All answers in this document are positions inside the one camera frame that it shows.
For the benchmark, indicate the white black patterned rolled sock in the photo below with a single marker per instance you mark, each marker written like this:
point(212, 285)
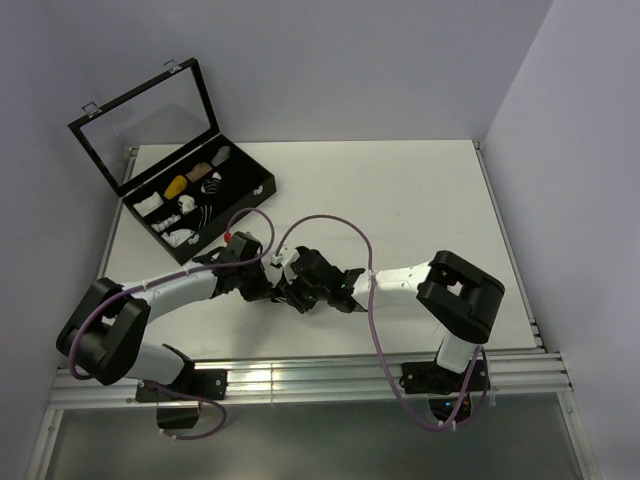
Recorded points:
point(162, 225)

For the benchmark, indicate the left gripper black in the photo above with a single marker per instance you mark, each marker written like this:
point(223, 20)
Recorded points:
point(261, 290)

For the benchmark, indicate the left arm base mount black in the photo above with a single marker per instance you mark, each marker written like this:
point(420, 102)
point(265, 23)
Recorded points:
point(180, 405)

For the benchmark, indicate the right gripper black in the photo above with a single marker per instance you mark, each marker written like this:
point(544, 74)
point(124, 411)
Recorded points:
point(299, 303)

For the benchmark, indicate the yellow rolled sock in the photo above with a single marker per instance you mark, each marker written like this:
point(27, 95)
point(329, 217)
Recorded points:
point(175, 187)

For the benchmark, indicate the tan rolled sock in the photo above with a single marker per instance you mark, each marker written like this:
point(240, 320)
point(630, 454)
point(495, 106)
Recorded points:
point(198, 171)

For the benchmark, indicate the aluminium frame rail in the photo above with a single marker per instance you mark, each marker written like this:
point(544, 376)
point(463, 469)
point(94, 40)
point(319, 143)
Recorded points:
point(359, 378)

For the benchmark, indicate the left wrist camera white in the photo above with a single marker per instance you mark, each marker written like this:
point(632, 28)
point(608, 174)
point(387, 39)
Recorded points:
point(237, 238)

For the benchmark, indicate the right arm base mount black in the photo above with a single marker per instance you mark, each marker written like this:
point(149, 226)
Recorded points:
point(429, 378)

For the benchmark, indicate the white grey rolled sock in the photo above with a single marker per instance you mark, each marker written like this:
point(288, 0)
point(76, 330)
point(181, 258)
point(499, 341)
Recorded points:
point(186, 204)

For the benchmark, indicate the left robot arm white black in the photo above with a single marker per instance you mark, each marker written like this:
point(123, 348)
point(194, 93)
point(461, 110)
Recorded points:
point(103, 339)

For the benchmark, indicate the black white striped rolled sock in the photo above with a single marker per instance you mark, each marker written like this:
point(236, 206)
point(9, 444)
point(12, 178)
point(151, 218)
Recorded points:
point(212, 186)

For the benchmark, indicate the white crumpled sock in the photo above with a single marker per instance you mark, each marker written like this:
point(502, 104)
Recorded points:
point(177, 237)

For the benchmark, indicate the black display case with lid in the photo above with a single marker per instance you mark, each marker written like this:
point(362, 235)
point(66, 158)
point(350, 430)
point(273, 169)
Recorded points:
point(141, 140)

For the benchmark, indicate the black ankle sock white cuff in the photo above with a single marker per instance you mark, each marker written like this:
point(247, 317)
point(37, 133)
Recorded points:
point(279, 297)

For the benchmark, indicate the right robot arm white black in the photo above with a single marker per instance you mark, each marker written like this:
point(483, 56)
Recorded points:
point(464, 299)

